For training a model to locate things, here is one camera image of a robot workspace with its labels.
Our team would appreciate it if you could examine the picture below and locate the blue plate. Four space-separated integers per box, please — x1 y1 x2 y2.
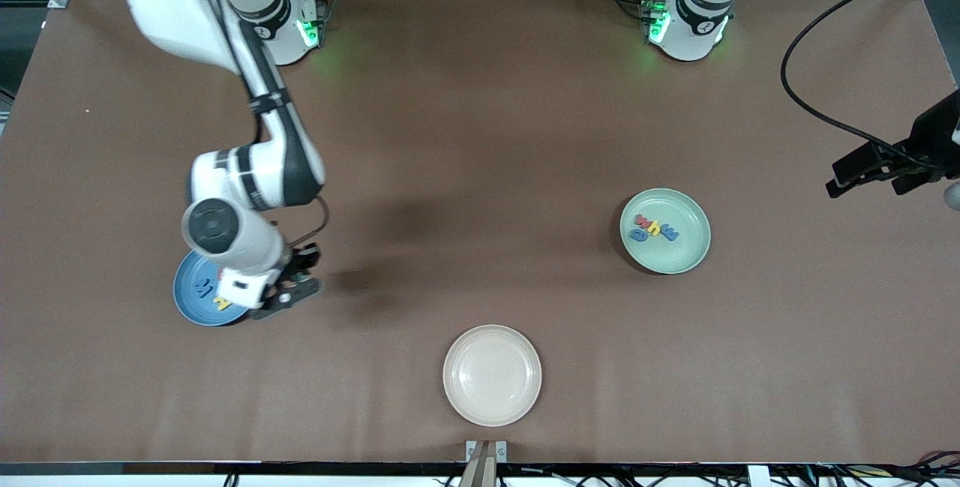
172 249 254 326

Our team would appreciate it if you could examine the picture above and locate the beige plate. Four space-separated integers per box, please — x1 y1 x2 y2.
442 324 542 428

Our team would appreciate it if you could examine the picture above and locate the metal bracket with post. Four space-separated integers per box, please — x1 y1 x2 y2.
459 440 508 487

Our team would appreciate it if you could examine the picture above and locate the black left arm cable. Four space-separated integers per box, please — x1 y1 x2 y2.
780 0 960 169

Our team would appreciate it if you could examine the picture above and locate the brown table cover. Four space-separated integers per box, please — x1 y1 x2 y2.
0 0 960 465

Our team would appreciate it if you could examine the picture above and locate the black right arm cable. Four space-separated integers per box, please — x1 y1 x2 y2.
187 0 332 248

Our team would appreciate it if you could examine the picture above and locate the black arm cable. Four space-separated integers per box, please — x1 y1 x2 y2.
187 0 332 248
780 0 960 169

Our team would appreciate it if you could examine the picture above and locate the green plate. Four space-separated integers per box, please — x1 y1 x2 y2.
619 188 712 275

